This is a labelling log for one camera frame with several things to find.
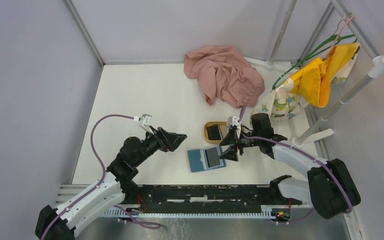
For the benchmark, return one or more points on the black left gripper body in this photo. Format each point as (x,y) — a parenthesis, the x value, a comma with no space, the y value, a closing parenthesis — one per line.
(157,140)

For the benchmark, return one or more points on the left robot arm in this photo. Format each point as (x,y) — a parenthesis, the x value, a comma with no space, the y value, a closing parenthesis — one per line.
(67,220)

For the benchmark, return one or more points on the yellow garment on hanger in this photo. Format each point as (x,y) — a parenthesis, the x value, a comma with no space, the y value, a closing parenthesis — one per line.
(313,81)

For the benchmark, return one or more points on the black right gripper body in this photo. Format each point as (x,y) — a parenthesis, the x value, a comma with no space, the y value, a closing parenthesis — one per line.
(236,134)

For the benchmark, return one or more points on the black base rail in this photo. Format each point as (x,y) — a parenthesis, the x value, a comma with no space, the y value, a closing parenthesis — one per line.
(205,199)

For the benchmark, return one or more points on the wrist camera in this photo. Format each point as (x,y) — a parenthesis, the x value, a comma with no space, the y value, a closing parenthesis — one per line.
(233,123)
(144,122)

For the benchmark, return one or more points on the green clothes hanger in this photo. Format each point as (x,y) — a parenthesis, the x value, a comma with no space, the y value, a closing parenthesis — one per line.
(315,52)

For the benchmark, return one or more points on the pink clothes hanger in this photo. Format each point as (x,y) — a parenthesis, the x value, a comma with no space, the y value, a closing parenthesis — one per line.
(337,37)

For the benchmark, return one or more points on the yellow oval card tray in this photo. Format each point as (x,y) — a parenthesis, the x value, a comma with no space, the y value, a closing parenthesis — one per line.
(223,126)

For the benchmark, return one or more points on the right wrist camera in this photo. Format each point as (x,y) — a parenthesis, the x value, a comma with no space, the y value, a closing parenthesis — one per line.
(233,123)

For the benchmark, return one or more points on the white clothes rack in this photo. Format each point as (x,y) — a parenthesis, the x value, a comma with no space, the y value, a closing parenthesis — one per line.
(312,134)

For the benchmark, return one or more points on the dinosaur print cloth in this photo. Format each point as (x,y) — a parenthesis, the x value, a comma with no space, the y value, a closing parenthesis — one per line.
(280,105)

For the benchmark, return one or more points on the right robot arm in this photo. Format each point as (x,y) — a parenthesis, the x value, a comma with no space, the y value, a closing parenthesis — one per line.
(328,188)

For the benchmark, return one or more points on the pink crumpled cloth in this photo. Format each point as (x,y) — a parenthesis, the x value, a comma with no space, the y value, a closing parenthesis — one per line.
(223,73)

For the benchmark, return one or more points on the dark grey credit card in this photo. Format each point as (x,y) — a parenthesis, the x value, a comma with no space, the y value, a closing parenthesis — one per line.
(214,132)

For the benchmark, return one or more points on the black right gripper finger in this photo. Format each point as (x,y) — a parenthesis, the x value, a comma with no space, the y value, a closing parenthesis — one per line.
(230,154)
(229,139)

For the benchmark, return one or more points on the blue card holder wallet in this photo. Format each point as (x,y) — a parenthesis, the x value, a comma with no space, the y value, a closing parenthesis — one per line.
(198,161)

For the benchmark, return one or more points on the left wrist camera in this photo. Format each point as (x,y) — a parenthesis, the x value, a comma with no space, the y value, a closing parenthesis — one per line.
(144,122)

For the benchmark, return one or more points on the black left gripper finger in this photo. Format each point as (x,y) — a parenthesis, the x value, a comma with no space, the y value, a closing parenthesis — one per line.
(172,146)
(178,136)

